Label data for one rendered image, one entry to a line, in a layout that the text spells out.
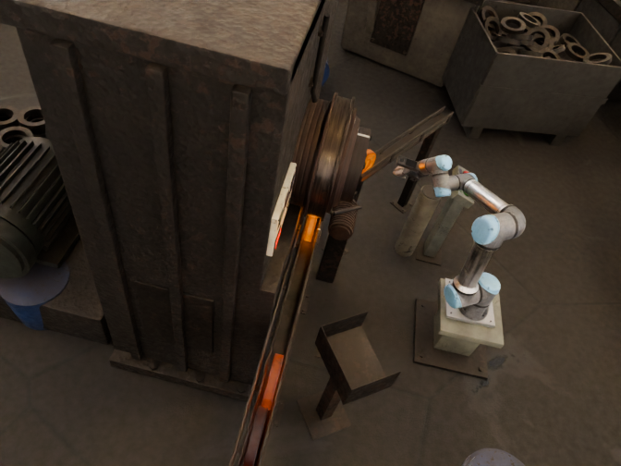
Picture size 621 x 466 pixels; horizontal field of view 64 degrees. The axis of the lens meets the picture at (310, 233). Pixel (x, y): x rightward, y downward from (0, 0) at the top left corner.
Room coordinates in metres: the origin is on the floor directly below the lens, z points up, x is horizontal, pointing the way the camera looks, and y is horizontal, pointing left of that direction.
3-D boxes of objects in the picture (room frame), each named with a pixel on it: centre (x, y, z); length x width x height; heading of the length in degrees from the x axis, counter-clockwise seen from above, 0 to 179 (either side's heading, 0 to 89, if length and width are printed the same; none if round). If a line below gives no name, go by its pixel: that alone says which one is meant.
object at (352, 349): (0.91, -0.28, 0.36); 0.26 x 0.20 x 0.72; 34
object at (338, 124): (1.43, -0.01, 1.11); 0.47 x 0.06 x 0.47; 179
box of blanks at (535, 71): (3.86, -1.33, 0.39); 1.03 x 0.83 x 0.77; 104
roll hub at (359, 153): (1.43, -0.10, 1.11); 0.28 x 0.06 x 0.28; 179
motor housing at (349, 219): (1.76, -0.15, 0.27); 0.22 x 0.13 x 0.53; 179
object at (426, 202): (2.06, -0.59, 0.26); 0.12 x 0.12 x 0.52
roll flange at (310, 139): (1.43, 0.08, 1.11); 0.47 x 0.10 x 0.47; 179
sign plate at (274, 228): (1.09, 0.11, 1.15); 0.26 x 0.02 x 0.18; 179
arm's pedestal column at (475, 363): (1.51, -0.88, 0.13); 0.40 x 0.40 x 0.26; 1
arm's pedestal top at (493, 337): (1.51, -0.88, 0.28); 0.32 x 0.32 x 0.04; 1
